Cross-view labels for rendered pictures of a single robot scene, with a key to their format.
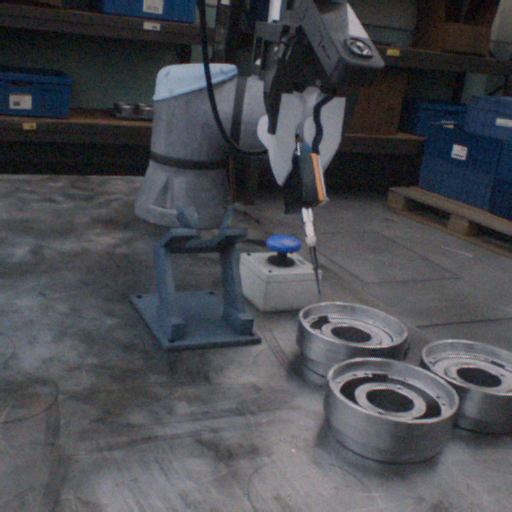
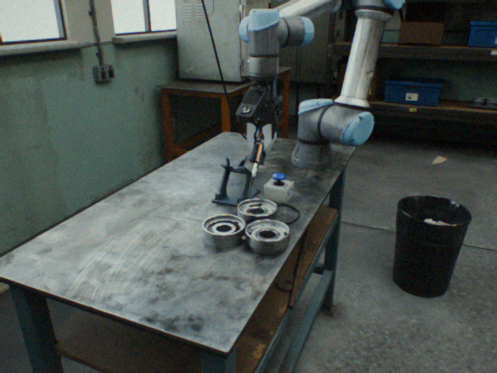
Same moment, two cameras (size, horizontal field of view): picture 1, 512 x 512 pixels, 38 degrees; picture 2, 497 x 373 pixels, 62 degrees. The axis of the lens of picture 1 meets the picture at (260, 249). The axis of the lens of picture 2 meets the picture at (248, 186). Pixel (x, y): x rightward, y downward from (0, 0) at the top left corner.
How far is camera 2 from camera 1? 0.87 m
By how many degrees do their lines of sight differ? 48
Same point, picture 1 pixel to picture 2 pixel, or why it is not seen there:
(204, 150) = (309, 136)
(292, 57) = not seen: hidden behind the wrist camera
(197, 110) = (306, 120)
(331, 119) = (266, 132)
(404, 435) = (206, 235)
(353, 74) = (240, 118)
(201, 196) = (308, 155)
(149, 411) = (179, 213)
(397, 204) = not seen: outside the picture
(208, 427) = (184, 220)
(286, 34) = not seen: hidden behind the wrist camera
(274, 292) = (267, 193)
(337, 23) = (248, 99)
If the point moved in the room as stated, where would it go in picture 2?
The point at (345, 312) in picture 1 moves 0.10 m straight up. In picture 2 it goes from (270, 204) to (271, 170)
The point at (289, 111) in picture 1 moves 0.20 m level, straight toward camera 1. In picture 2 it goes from (250, 128) to (185, 141)
